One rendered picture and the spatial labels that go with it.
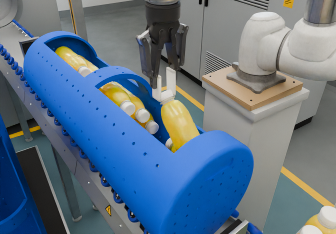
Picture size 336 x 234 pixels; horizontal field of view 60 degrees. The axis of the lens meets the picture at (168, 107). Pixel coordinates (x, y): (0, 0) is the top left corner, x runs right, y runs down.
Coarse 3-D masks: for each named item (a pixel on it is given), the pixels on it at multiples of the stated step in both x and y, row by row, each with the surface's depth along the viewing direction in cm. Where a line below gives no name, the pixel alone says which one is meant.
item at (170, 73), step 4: (168, 68) 72; (168, 72) 72; (172, 72) 71; (168, 76) 73; (172, 76) 71; (168, 80) 73; (172, 80) 72; (168, 84) 74; (172, 84) 73; (168, 88) 75; (172, 88) 73; (172, 92) 74
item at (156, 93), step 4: (160, 76) 69; (160, 80) 69; (160, 84) 70; (160, 88) 70; (152, 92) 73; (156, 92) 71; (160, 92) 71; (152, 96) 74; (156, 96) 72; (160, 96) 71; (160, 100) 72
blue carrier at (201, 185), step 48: (48, 48) 102; (48, 96) 93; (96, 96) 76; (144, 96) 100; (96, 144) 71; (144, 144) 61; (192, 144) 58; (240, 144) 61; (144, 192) 58; (192, 192) 55; (240, 192) 71
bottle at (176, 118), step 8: (160, 104) 73; (168, 104) 71; (176, 104) 71; (168, 112) 70; (176, 112) 70; (184, 112) 71; (168, 120) 70; (176, 120) 70; (184, 120) 70; (192, 120) 73; (168, 128) 71; (176, 128) 70; (184, 128) 70; (192, 128) 71; (176, 136) 70; (184, 136) 70; (192, 136) 70; (176, 144) 71
